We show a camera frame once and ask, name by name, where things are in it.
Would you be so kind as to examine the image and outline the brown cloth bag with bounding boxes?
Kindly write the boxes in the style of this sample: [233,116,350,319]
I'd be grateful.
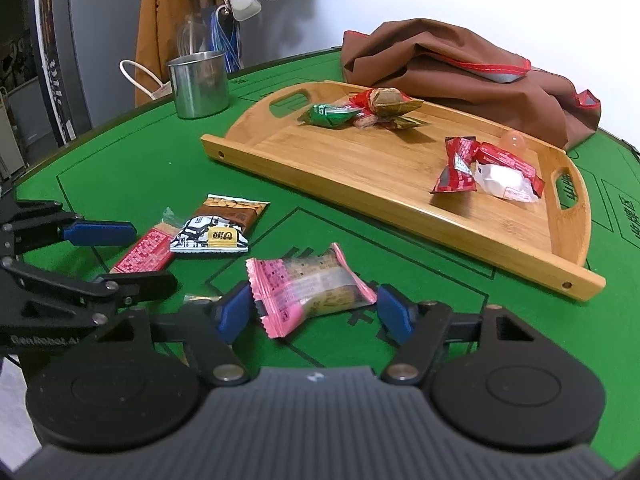
[341,18,602,152]

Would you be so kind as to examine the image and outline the pink plastic capsule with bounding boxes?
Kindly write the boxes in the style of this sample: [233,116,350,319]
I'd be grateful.
[501,129,528,156]

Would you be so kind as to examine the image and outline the orange brown coat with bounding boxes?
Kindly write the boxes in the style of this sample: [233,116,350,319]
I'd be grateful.
[134,0,221,106]

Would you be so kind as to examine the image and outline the wooden tray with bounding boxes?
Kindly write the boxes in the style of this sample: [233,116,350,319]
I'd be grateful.
[200,80,607,302]

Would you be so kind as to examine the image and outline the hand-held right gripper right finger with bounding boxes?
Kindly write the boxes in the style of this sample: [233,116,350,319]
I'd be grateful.
[376,284,551,386]

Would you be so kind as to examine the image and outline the translucent plastic object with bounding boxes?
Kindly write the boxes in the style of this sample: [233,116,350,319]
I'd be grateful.
[177,12,211,56]

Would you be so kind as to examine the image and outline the white bag handle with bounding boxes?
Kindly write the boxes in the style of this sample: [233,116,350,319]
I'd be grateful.
[119,59,173,103]

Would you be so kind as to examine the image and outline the stainless steel cup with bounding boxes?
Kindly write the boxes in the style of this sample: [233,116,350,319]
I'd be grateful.
[166,50,231,120]

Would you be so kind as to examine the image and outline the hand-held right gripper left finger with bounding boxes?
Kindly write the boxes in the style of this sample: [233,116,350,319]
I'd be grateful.
[92,280,253,386]

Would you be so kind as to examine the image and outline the red gold snack packet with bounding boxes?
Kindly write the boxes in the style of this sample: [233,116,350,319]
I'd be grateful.
[348,87,425,117]

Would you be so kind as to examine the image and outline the blue white cords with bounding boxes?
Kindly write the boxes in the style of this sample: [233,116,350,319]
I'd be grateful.
[210,4,243,73]

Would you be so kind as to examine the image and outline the dark red snack packet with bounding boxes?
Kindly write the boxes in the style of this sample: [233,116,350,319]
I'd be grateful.
[472,142,546,196]

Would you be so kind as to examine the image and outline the black white snack packet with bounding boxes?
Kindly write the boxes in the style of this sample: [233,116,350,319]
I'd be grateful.
[170,215,249,255]

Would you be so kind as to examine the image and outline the red pink wafer packet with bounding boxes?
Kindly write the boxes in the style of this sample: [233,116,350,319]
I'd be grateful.
[109,217,177,276]

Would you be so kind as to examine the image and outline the gold candy wrapper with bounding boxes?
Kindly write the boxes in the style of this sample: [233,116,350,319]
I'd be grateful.
[385,114,431,131]

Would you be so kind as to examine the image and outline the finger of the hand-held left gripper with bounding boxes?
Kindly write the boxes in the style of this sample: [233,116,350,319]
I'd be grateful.
[10,199,137,256]
[2,259,179,324]

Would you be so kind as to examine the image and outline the brown nut bar packet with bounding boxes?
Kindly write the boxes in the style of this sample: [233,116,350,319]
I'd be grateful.
[194,193,271,233]

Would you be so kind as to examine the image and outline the black vertical panel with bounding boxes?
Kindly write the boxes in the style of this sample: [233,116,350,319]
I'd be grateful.
[32,0,93,146]

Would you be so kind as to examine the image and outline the white pink snack packet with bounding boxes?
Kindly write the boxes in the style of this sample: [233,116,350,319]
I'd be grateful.
[472,162,541,204]

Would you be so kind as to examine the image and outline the green snack packet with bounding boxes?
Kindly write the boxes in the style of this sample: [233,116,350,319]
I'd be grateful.
[297,102,365,131]

